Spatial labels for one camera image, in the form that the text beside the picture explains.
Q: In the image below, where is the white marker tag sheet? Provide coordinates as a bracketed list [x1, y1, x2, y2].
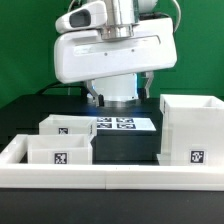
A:
[97, 117, 156, 131]

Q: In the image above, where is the white drawer cabinet box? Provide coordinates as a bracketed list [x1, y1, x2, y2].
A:
[157, 94, 224, 167]

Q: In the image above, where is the white front drawer tray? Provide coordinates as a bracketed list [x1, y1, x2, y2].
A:
[27, 134, 93, 165]

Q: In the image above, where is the black cable on table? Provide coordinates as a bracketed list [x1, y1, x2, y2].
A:
[35, 81, 88, 96]

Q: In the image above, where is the white drawer tray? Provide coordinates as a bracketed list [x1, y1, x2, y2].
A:
[39, 114, 97, 140]
[27, 134, 93, 165]

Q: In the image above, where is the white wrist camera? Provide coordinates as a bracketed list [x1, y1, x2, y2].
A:
[55, 1, 108, 34]

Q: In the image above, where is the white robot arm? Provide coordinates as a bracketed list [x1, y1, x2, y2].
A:
[54, 0, 180, 106]

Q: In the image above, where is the white U-shaped border frame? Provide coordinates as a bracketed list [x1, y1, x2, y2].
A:
[0, 135, 224, 191]

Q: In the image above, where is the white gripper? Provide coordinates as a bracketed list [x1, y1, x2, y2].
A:
[54, 18, 177, 107]

